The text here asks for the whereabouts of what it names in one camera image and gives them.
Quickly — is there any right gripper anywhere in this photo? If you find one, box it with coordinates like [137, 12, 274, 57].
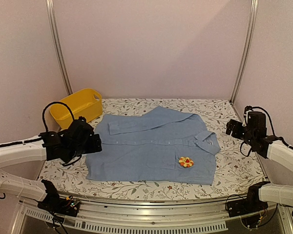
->
[226, 119, 256, 146]

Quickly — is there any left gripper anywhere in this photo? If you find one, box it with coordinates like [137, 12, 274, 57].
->
[67, 134, 102, 159]

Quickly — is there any yellow orange flower brooch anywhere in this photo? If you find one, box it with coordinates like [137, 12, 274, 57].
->
[178, 157, 194, 168]

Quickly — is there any blue button-up shirt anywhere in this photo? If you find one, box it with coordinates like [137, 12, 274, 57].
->
[85, 106, 220, 185]

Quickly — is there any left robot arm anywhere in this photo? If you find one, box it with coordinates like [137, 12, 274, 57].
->
[0, 117, 102, 212]

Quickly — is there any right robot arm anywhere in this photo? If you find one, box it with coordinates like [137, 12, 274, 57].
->
[226, 106, 293, 213]

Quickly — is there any yellow plastic basket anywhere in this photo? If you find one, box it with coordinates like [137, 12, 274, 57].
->
[49, 88, 103, 129]

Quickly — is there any left black cable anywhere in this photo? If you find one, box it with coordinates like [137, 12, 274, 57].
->
[42, 101, 76, 134]

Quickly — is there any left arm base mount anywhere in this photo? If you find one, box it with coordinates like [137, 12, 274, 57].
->
[38, 195, 81, 217]

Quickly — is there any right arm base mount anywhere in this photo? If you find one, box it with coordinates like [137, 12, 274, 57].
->
[225, 196, 268, 229]

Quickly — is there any aluminium front rail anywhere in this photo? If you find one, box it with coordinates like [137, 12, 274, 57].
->
[12, 195, 293, 234]

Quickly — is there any right aluminium corner post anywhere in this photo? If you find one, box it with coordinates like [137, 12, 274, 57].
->
[230, 0, 259, 105]

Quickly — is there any aluminium corner post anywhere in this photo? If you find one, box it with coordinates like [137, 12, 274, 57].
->
[230, 0, 259, 105]
[45, 0, 73, 95]

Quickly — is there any left aluminium corner post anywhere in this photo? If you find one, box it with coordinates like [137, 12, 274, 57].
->
[45, 0, 73, 95]

